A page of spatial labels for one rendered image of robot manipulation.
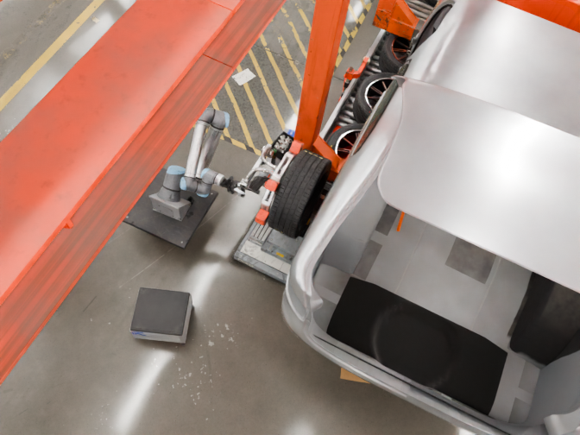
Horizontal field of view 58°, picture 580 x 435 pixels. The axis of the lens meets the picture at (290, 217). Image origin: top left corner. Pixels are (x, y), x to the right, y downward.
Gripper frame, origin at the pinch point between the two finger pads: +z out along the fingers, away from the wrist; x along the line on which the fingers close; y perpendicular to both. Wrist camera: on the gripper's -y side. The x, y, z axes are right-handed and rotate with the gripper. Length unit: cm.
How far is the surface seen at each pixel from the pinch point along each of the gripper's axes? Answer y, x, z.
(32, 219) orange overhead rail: -239, 152, 28
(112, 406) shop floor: 83, 172, -20
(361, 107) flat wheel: 33, -149, 42
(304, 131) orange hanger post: -18, -60, 19
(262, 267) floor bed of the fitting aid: 75, 21, 29
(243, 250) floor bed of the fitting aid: 75, 15, 8
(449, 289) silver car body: -13, 7, 164
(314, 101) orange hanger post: -56, -60, 23
